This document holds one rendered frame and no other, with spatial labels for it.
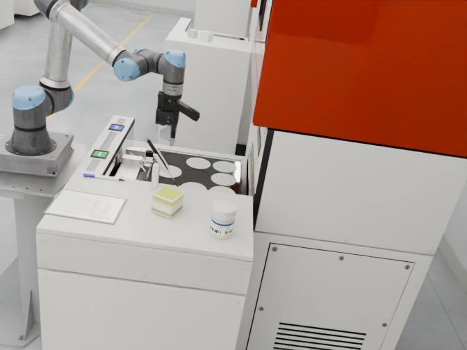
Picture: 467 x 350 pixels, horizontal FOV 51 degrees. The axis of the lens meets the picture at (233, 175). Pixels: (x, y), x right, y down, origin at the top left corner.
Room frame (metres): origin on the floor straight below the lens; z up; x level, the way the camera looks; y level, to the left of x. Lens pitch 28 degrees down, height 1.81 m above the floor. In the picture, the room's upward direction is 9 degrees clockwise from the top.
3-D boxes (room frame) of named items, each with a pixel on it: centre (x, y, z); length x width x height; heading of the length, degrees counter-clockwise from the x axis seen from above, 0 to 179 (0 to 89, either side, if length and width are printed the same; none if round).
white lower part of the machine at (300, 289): (1.89, -0.41, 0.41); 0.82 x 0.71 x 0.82; 3
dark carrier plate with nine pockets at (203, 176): (1.67, 0.14, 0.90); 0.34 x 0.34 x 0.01; 3
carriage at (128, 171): (1.64, 0.41, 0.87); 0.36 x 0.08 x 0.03; 3
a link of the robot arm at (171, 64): (1.69, 0.27, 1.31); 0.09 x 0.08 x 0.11; 74
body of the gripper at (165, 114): (1.69, 0.28, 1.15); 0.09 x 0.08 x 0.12; 95
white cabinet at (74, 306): (1.59, 0.24, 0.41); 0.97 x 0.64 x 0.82; 3
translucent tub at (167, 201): (1.29, 0.19, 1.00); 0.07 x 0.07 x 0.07; 69
